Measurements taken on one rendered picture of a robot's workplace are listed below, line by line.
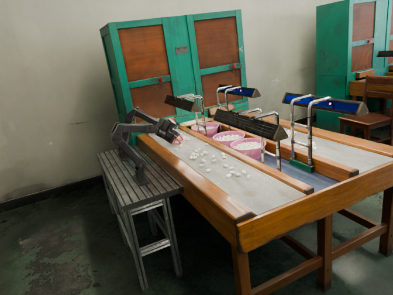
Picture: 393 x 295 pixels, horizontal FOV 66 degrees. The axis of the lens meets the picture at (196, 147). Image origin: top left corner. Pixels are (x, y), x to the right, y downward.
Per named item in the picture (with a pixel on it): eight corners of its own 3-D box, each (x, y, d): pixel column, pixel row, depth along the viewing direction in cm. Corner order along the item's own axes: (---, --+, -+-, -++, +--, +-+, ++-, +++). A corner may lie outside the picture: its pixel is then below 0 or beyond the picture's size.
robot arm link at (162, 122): (167, 120, 217) (153, 113, 211) (171, 123, 210) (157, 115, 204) (159, 135, 217) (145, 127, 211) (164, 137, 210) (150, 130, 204)
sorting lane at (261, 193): (257, 219, 141) (257, 215, 140) (148, 136, 299) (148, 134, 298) (306, 198, 152) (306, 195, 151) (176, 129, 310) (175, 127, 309)
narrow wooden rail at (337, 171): (351, 190, 166) (352, 172, 162) (204, 128, 324) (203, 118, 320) (358, 187, 168) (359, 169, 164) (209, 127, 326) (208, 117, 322)
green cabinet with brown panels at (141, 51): (130, 128, 289) (107, 22, 258) (119, 119, 337) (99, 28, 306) (248, 100, 338) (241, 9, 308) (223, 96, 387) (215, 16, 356)
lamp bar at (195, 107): (191, 112, 227) (190, 103, 224) (164, 103, 281) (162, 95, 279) (200, 110, 229) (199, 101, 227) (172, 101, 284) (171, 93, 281)
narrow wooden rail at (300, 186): (306, 209, 154) (306, 190, 150) (177, 135, 312) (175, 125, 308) (314, 206, 156) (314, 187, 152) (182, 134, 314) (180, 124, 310)
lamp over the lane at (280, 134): (275, 142, 142) (274, 127, 140) (213, 120, 196) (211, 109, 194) (288, 138, 145) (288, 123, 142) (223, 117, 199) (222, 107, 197)
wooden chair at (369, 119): (336, 153, 379) (338, 79, 349) (363, 145, 391) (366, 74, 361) (366, 164, 339) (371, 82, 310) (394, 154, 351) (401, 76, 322)
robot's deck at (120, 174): (123, 212, 182) (121, 206, 180) (97, 157, 287) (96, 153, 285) (248, 170, 214) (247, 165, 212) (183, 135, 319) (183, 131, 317)
